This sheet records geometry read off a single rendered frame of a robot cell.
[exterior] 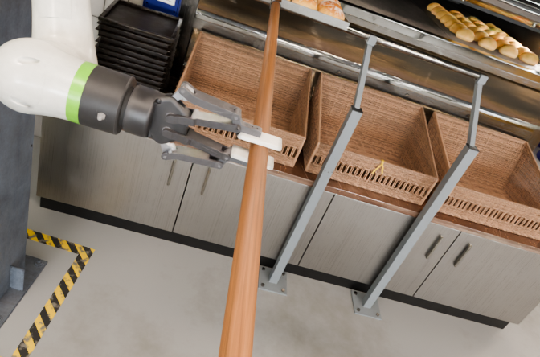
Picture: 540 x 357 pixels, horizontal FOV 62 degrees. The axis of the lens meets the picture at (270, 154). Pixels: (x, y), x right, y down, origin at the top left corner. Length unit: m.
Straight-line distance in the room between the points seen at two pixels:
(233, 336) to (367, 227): 1.66
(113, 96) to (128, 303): 1.37
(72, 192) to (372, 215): 1.29
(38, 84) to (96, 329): 1.31
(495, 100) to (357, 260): 1.05
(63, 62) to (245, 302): 0.43
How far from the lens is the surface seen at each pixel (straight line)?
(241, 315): 0.45
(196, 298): 2.02
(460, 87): 2.41
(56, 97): 0.69
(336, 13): 1.70
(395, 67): 2.27
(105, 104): 0.67
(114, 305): 1.94
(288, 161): 1.87
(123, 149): 1.90
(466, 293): 2.48
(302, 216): 1.91
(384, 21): 2.20
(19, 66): 0.70
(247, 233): 0.53
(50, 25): 0.83
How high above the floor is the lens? 1.55
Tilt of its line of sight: 30 degrees down
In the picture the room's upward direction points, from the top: 22 degrees clockwise
